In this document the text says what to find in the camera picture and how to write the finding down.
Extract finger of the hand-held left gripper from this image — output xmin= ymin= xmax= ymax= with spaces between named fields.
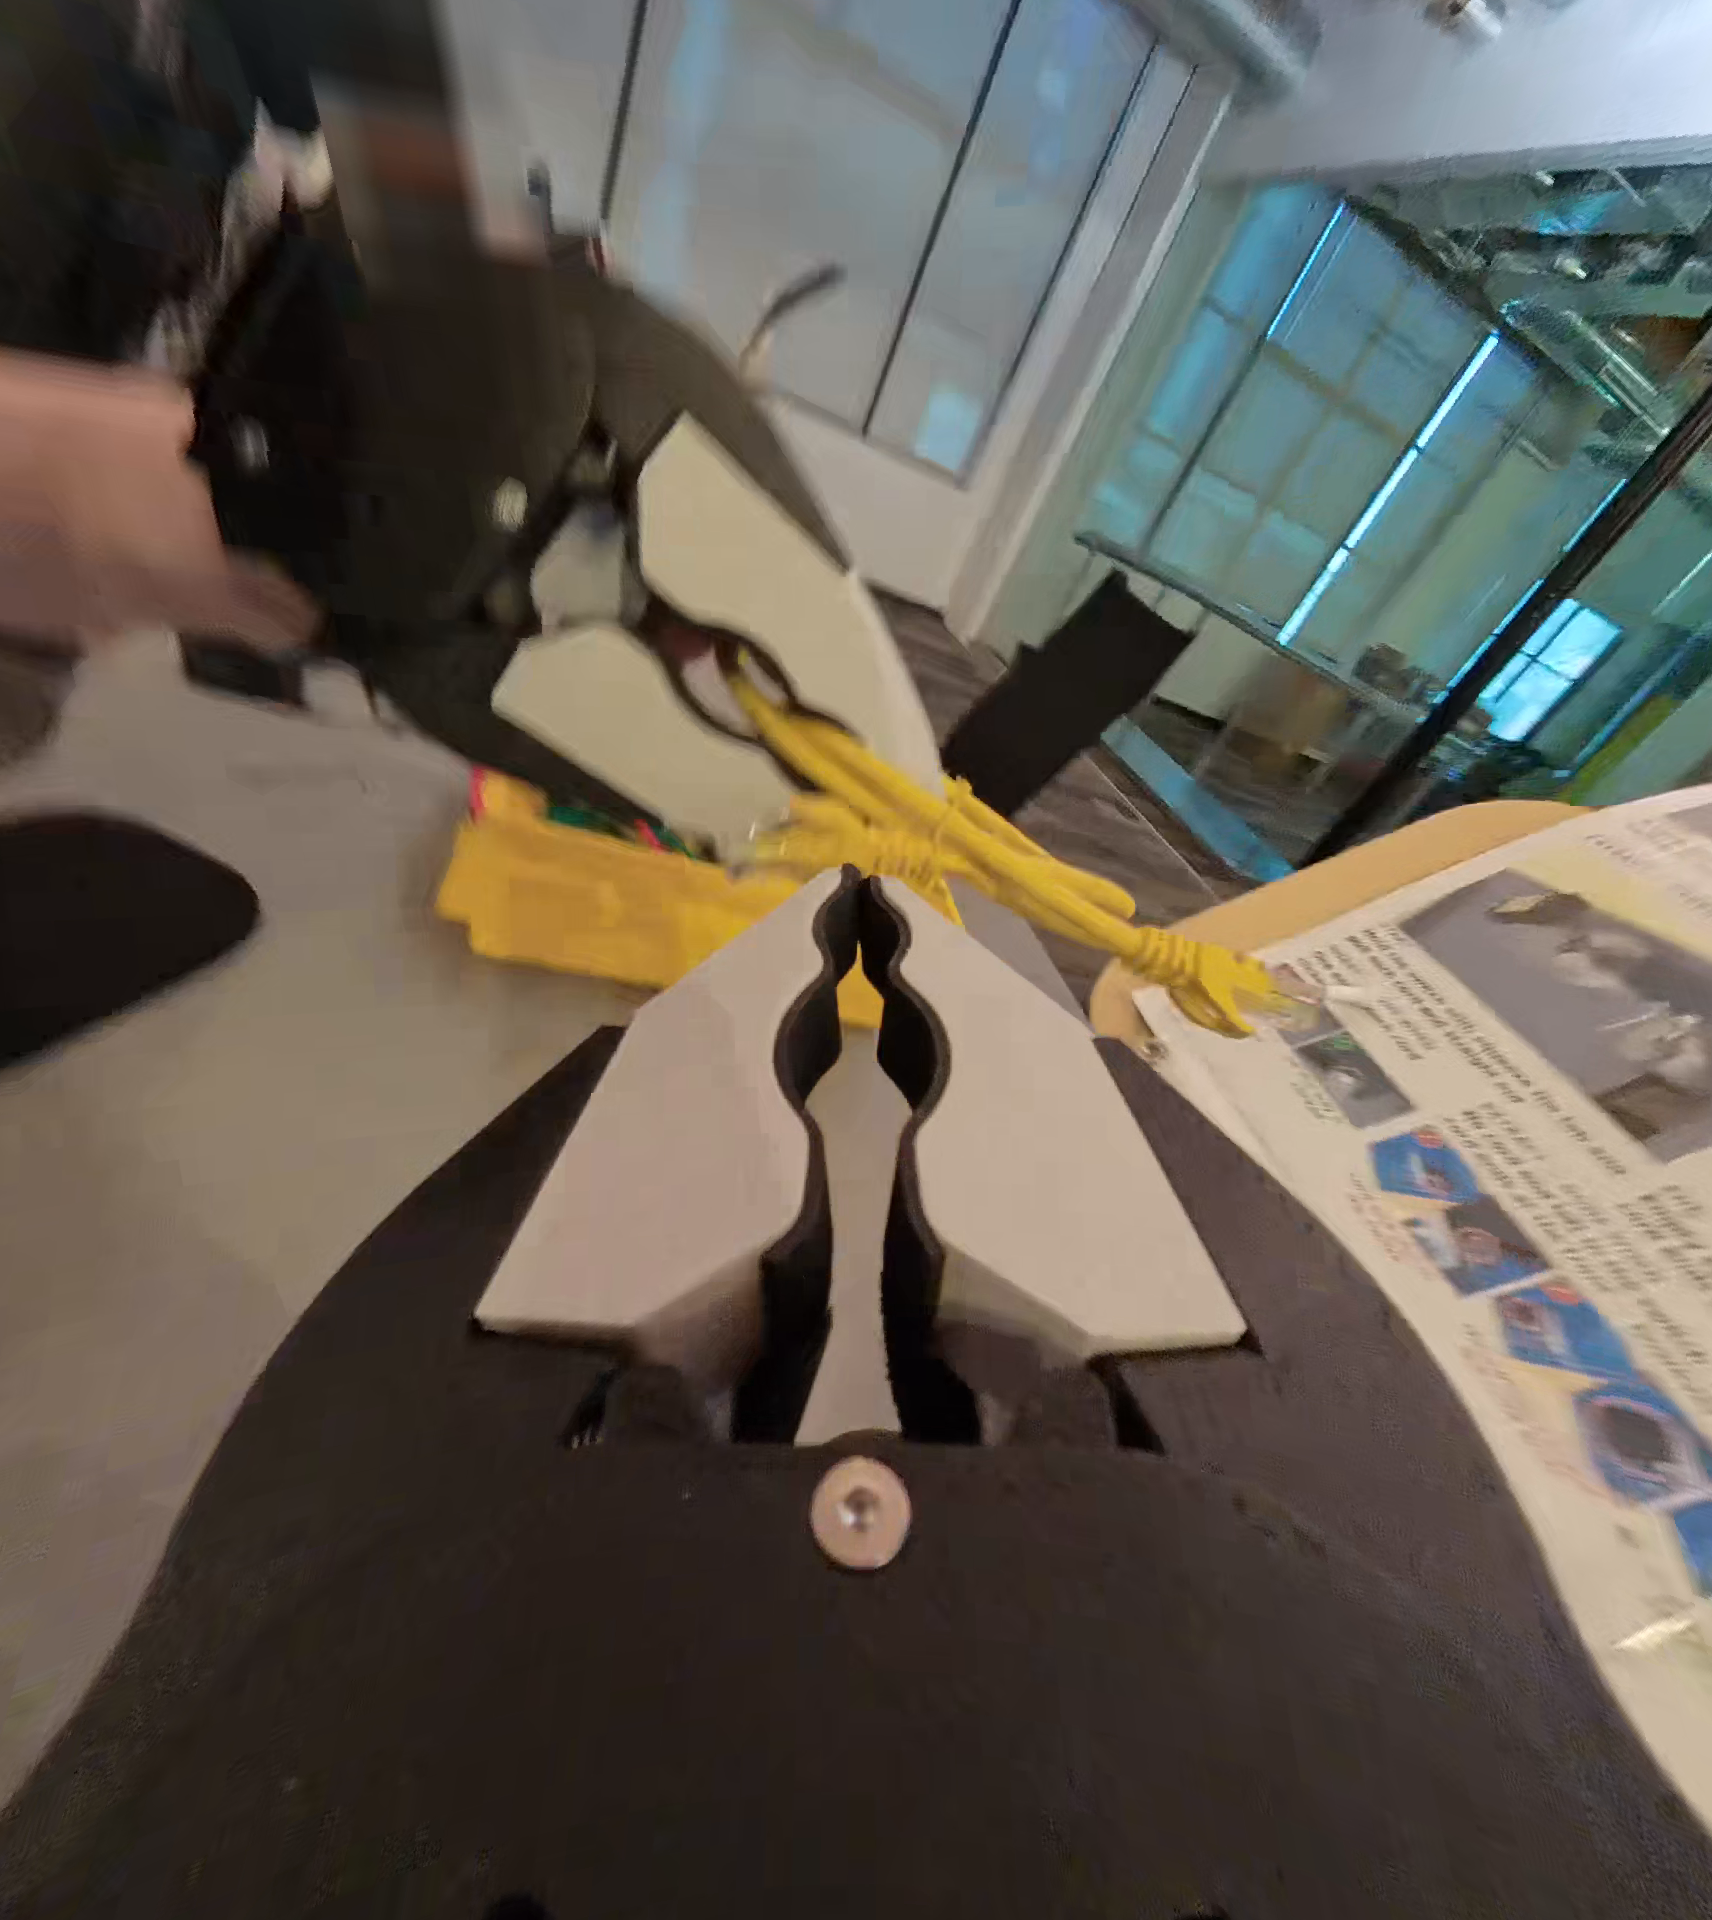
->
xmin=490 ymin=621 xmax=809 ymax=863
xmin=625 ymin=410 xmax=942 ymax=787

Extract black floor lamp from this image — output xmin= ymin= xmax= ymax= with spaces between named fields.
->
xmin=1306 ymin=279 xmax=1712 ymax=869

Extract person's left hand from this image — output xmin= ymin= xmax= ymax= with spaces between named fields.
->
xmin=0 ymin=323 xmax=324 ymax=651

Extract instruction sheet on stand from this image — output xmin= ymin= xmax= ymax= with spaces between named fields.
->
xmin=1090 ymin=797 xmax=1593 ymax=1050

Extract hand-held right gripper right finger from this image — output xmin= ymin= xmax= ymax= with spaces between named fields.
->
xmin=860 ymin=872 xmax=1251 ymax=1445

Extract yellow plastic bin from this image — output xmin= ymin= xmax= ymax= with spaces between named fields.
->
xmin=432 ymin=772 xmax=966 ymax=1032

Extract black office chair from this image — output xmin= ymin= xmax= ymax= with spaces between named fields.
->
xmin=936 ymin=574 xmax=1194 ymax=823

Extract yellow ethernet cable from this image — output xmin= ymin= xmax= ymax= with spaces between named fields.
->
xmin=713 ymin=661 xmax=1318 ymax=1039

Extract printed instruction sheet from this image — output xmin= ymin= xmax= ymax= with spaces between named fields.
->
xmin=1133 ymin=772 xmax=1712 ymax=1920

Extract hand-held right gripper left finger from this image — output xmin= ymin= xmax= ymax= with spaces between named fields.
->
xmin=468 ymin=869 xmax=865 ymax=1445

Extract black flat device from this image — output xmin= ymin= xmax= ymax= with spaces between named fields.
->
xmin=178 ymin=634 xmax=308 ymax=707

